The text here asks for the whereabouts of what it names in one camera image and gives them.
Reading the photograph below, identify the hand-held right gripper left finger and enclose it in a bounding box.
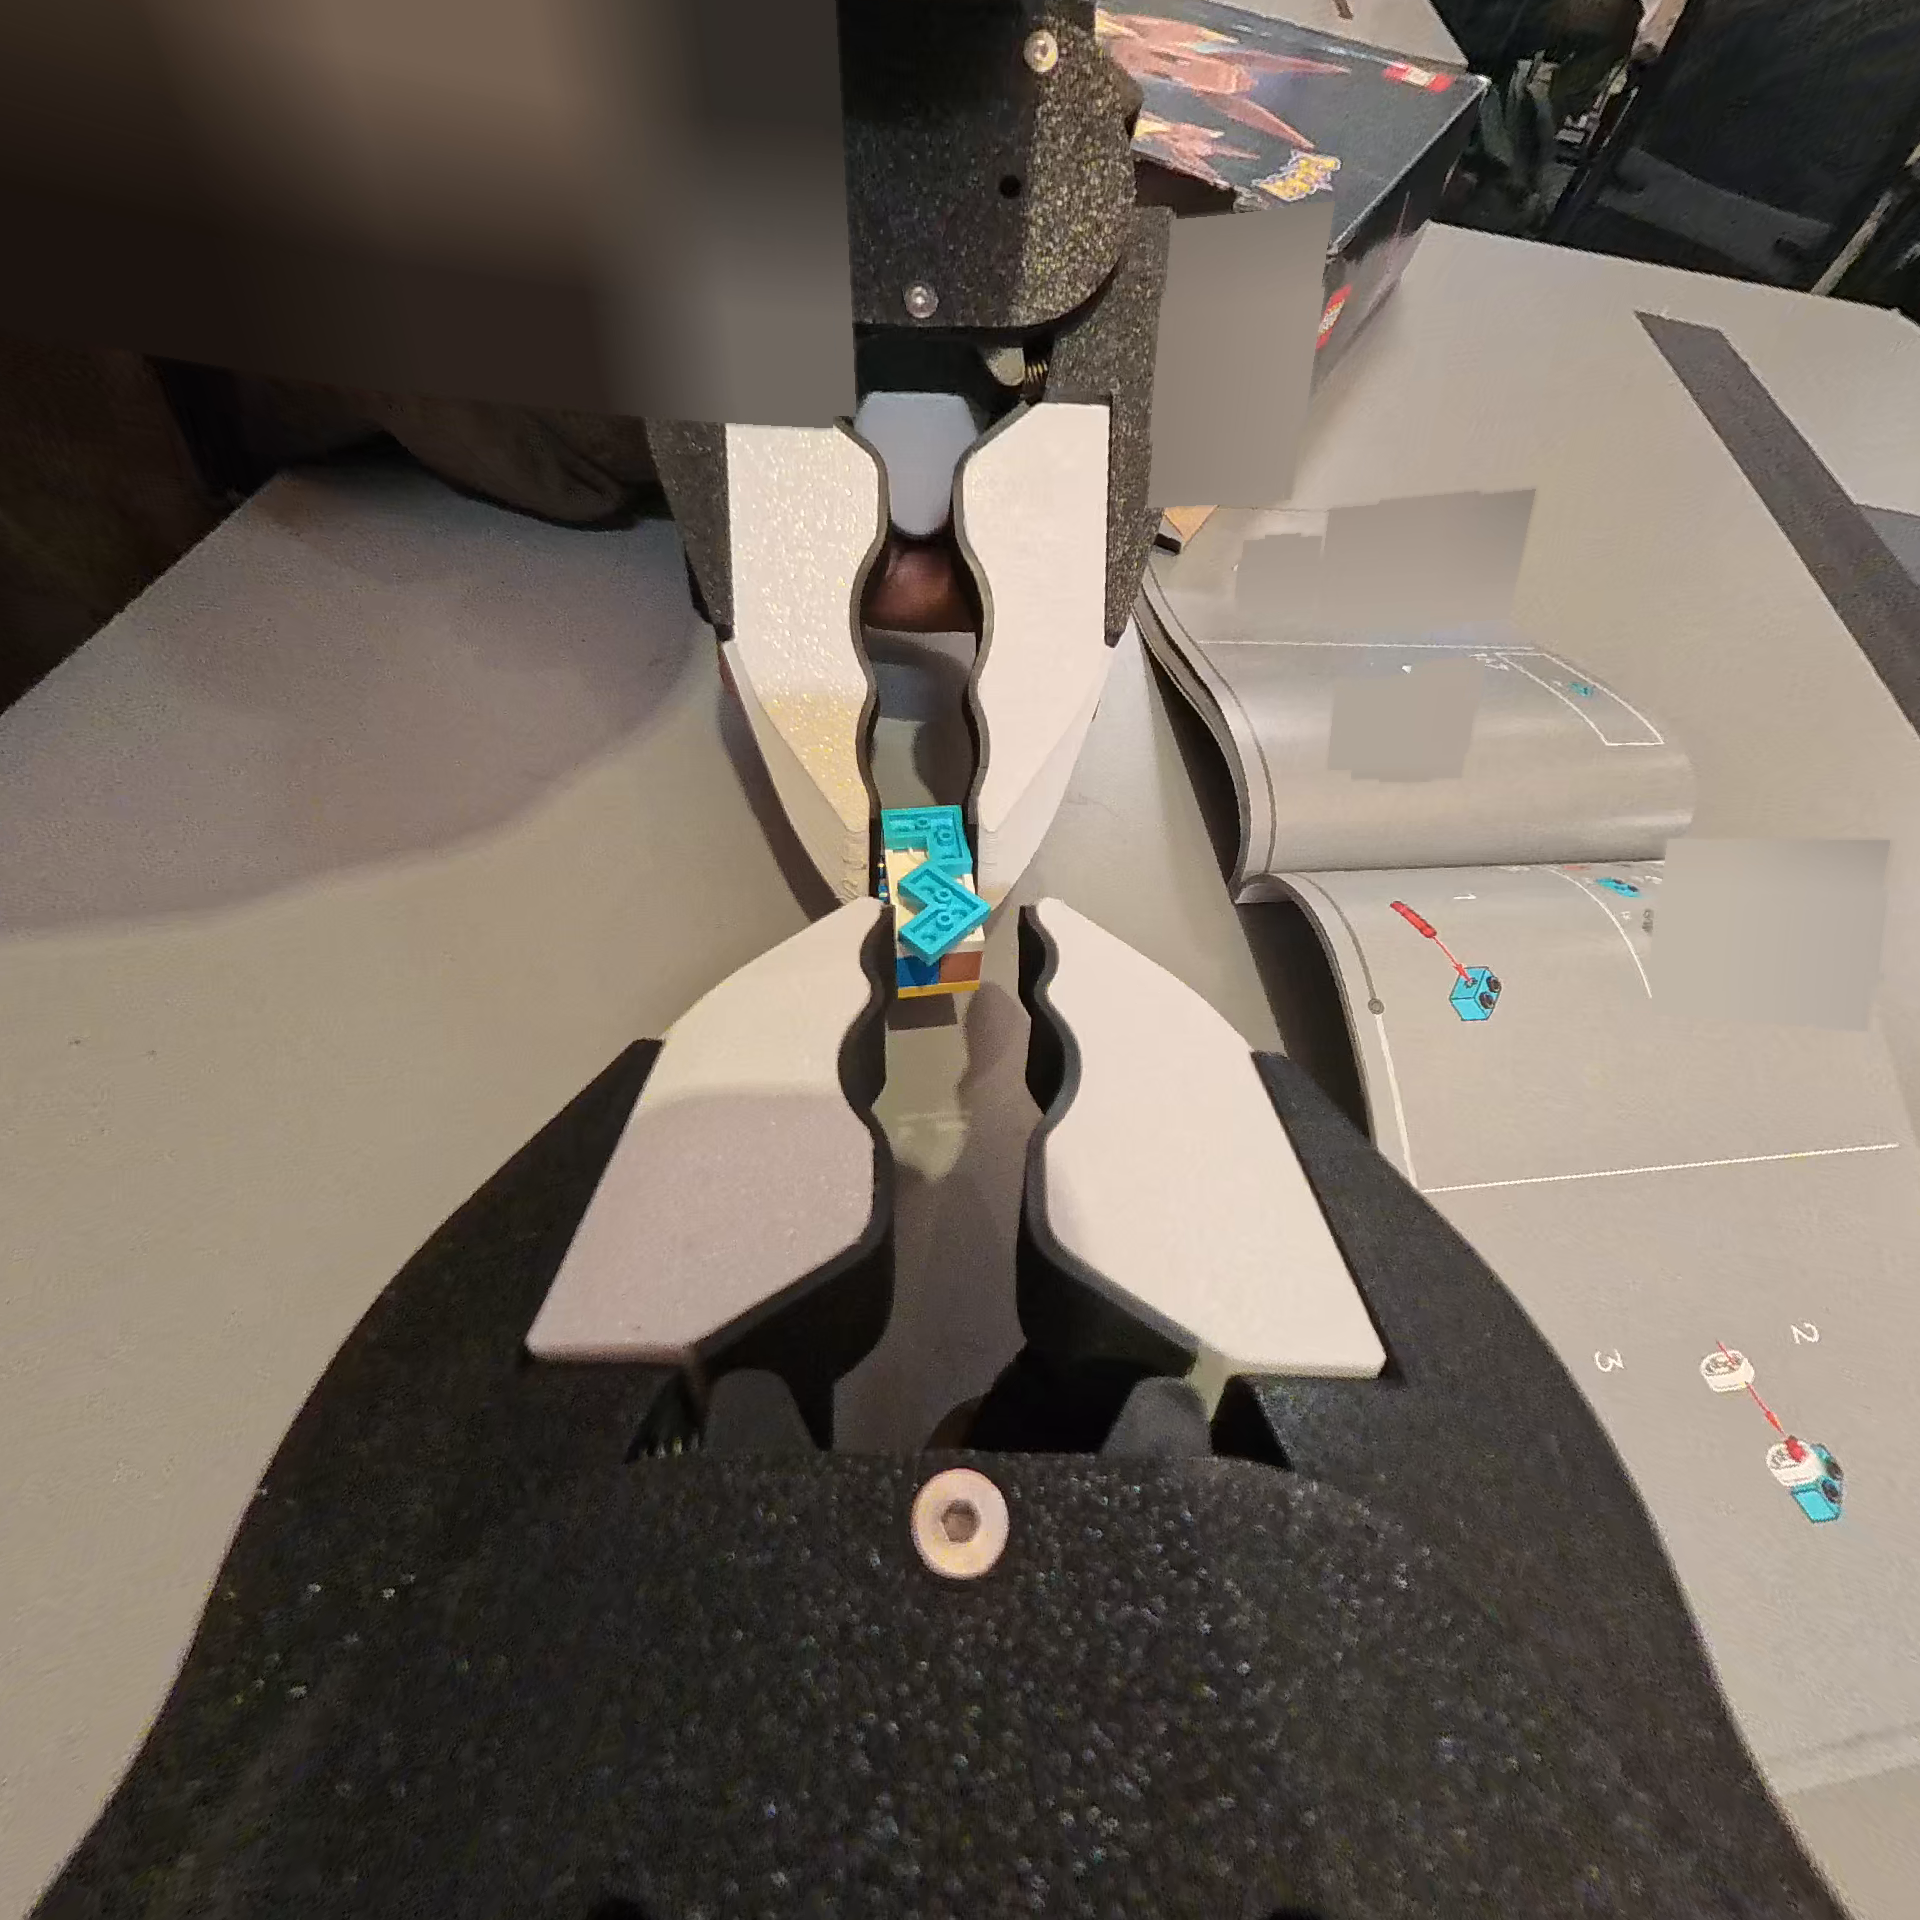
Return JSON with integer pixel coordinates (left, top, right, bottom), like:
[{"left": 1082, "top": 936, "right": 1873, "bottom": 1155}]
[{"left": 524, "top": 899, "right": 905, "bottom": 1412}]

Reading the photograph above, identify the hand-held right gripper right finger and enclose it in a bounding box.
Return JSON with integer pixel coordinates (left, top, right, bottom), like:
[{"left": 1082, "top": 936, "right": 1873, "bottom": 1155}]
[{"left": 1019, "top": 899, "right": 1391, "bottom": 1417}]

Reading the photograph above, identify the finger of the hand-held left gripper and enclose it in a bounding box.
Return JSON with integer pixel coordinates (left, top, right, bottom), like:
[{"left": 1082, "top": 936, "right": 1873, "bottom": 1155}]
[
  {"left": 956, "top": 392, "right": 1120, "bottom": 892},
  {"left": 717, "top": 416, "right": 891, "bottom": 913}
]

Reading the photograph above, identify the multicolour toy brick assembly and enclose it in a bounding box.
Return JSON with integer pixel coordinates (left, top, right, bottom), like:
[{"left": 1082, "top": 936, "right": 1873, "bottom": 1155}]
[{"left": 873, "top": 804, "right": 994, "bottom": 1039}]

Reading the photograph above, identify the teal L-shaped brick plate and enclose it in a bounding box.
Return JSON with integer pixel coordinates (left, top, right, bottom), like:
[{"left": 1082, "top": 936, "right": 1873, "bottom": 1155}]
[{"left": 899, "top": 867, "right": 994, "bottom": 963}]

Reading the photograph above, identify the person's left forearm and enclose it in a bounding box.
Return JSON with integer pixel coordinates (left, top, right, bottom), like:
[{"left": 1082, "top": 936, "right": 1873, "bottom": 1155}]
[{"left": 225, "top": 353, "right": 670, "bottom": 531}]

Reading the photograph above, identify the grey desk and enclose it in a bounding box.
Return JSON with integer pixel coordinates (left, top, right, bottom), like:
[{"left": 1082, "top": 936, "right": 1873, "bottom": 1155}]
[{"left": 0, "top": 220, "right": 1920, "bottom": 1920}]

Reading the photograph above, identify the person's left hand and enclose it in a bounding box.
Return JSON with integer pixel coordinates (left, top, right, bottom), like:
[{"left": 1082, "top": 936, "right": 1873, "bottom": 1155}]
[{"left": 873, "top": 532, "right": 979, "bottom": 634}]

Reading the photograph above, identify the dark printed cardboard box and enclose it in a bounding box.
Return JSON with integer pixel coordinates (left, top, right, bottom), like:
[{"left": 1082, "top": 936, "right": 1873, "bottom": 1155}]
[{"left": 1093, "top": 0, "right": 1488, "bottom": 397}]

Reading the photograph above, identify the grey instruction booklet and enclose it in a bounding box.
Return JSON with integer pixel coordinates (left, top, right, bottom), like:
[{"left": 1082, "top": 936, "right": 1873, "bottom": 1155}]
[{"left": 1136, "top": 503, "right": 1920, "bottom": 1800}]

